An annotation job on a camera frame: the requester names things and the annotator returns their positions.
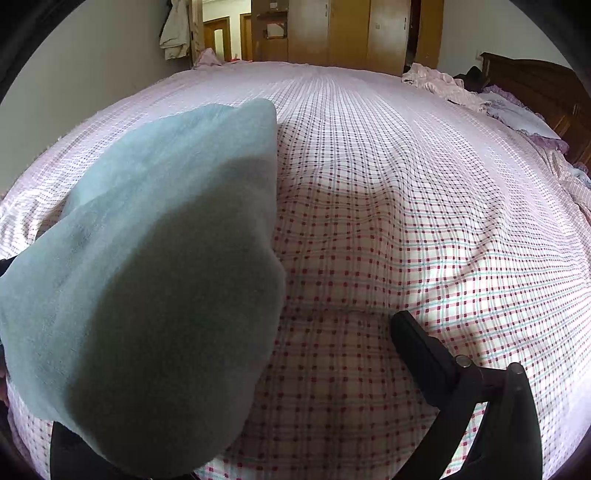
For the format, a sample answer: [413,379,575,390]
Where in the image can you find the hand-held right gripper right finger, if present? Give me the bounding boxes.
[390,310,543,480]

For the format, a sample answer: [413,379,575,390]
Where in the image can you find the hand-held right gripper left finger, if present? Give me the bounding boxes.
[50,418,199,480]

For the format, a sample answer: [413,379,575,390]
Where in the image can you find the light blue pants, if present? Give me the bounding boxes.
[0,99,287,478]

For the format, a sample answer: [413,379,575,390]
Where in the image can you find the pink checkered bed sheet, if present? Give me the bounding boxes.
[0,60,591,480]

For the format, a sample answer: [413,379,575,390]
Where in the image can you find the pink crumpled bedding pile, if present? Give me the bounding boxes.
[478,90,570,153]

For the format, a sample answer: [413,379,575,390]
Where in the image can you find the crumpled pink blanket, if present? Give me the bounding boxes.
[402,62,591,217]

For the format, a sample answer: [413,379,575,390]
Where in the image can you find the dark wooden headboard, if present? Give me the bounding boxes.
[480,52,591,171]

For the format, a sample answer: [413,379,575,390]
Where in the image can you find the wooden wardrobe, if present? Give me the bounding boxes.
[252,0,444,77]

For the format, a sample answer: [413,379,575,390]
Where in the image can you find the small pink cloth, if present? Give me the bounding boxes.
[193,48,225,70]

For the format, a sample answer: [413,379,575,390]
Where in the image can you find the wooden door with glass panel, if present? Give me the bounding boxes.
[203,17,230,62]

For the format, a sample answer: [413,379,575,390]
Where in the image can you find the hanging beige jacket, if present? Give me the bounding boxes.
[159,0,191,60]

